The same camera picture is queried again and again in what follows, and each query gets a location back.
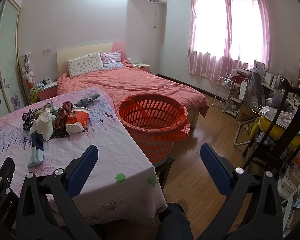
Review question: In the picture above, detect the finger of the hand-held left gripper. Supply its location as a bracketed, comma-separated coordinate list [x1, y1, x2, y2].
[0, 156, 17, 206]

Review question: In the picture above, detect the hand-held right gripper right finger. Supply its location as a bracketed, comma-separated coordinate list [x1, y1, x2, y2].
[199, 143, 283, 240]

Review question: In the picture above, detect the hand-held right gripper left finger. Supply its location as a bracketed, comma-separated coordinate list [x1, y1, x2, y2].
[16, 144, 99, 240]

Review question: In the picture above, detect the black mesh mat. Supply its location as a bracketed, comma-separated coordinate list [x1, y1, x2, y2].
[50, 127, 71, 140]

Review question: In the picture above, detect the orange plastic basket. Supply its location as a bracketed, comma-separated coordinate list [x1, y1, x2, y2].
[115, 94, 190, 167]

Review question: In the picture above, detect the floral pink tablecloth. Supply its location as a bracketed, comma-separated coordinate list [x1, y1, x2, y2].
[0, 86, 168, 228]

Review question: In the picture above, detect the pale green long wrapper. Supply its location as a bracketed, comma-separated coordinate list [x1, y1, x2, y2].
[27, 132, 45, 169]

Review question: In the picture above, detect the brown shoe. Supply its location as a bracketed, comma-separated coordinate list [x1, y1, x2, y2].
[176, 199, 190, 212]

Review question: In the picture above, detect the dark stool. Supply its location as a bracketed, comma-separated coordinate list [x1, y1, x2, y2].
[154, 154, 176, 191]

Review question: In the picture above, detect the red white paper cup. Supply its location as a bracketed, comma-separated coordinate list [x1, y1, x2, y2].
[65, 107, 92, 134]

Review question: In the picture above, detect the dark wooden chair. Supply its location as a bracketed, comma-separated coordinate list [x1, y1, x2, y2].
[242, 78, 300, 171]

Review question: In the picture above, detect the brown plaid scrunchie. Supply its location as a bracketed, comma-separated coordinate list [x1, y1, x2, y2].
[53, 100, 74, 131]

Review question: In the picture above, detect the black white scrunchie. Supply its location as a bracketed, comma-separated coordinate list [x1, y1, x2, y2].
[22, 108, 35, 131]

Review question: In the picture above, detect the person's leg in jeans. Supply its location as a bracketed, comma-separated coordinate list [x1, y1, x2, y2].
[156, 203, 195, 240]

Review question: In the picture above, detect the grey sock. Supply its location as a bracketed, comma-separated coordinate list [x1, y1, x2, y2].
[74, 93, 101, 107]

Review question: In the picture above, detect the grey yellow snack packet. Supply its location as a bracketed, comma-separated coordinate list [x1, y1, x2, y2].
[34, 102, 58, 117]

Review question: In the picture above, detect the yellow cushion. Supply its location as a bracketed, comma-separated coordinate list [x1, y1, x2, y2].
[258, 118, 300, 150]

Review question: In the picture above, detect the white rolling cart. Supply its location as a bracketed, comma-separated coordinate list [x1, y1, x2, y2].
[212, 76, 235, 113]

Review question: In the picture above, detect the pink white nightstand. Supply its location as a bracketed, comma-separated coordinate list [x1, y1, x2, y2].
[132, 63, 151, 74]
[36, 81, 58, 102]

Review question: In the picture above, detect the yellow green plush toy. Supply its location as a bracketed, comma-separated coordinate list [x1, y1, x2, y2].
[29, 85, 39, 103]

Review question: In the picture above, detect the bed with orange blanket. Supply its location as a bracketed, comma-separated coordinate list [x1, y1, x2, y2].
[56, 42, 209, 128]

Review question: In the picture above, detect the floral white pillow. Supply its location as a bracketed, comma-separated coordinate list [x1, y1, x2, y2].
[67, 52, 104, 78]

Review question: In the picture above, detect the flower print sliding wardrobe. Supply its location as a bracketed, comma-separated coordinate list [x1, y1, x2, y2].
[0, 0, 32, 123]

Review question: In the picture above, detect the pink window curtain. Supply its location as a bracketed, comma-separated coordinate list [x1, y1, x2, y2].
[187, 0, 272, 82]

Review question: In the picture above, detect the clear tube of plush toys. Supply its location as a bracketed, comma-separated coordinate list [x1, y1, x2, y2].
[20, 52, 37, 88]

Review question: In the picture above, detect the striped pink pillow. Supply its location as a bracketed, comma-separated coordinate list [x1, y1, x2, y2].
[100, 51, 124, 70]

